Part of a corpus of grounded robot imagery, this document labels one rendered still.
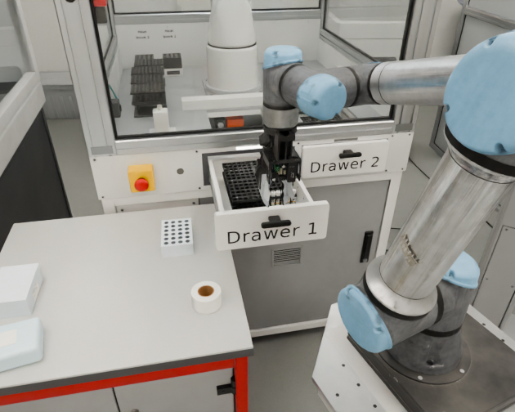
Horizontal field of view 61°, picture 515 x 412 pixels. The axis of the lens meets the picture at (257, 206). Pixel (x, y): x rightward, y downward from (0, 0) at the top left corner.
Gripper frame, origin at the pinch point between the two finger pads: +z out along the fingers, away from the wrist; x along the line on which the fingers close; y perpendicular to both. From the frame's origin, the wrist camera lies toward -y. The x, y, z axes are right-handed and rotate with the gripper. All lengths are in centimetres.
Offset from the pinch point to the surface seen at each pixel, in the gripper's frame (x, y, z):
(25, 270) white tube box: -60, -4, 15
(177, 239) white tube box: -23.8, -11.1, 16.7
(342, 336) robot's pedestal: 9.0, 26.1, 20.5
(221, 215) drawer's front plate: -12.7, -1.5, 3.8
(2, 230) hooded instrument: -82, -50, 33
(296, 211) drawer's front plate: 5.9, -1.1, 4.9
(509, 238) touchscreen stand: 92, -17, 39
